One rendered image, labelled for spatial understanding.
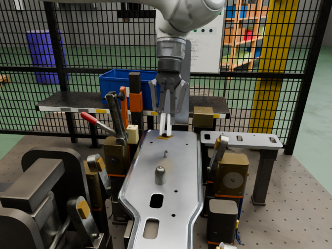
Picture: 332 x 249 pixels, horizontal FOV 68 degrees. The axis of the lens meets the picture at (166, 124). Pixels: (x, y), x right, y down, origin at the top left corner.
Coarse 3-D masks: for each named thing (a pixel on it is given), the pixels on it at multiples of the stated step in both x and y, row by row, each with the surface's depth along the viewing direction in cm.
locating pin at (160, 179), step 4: (156, 168) 68; (160, 168) 67; (164, 168) 68; (156, 172) 67; (160, 172) 67; (164, 172) 67; (156, 176) 68; (160, 176) 67; (164, 176) 68; (156, 180) 68; (160, 180) 68; (164, 180) 68; (160, 184) 68
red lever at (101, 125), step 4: (84, 112) 77; (84, 116) 76; (88, 116) 77; (92, 116) 78; (88, 120) 77; (92, 120) 77; (96, 120) 77; (96, 124) 78; (100, 124) 78; (104, 124) 78; (104, 128) 78; (108, 128) 78; (108, 132) 78; (112, 132) 78; (116, 136) 79; (124, 136) 80
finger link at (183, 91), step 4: (184, 84) 75; (184, 88) 75; (180, 92) 75; (184, 92) 76; (180, 96) 76; (184, 96) 78; (180, 100) 76; (180, 104) 76; (176, 108) 76; (180, 108) 76; (176, 112) 76
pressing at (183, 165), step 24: (144, 144) 88; (168, 144) 88; (192, 144) 88; (144, 168) 75; (168, 168) 75; (192, 168) 75; (120, 192) 65; (144, 192) 66; (168, 192) 66; (192, 192) 66; (144, 216) 58; (168, 216) 58; (192, 216) 58; (144, 240) 52; (168, 240) 52; (192, 240) 53
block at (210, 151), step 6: (210, 150) 88; (228, 150) 88; (210, 156) 85; (210, 180) 88; (210, 186) 90; (210, 192) 91; (210, 198) 92; (204, 204) 101; (204, 210) 98; (204, 216) 96
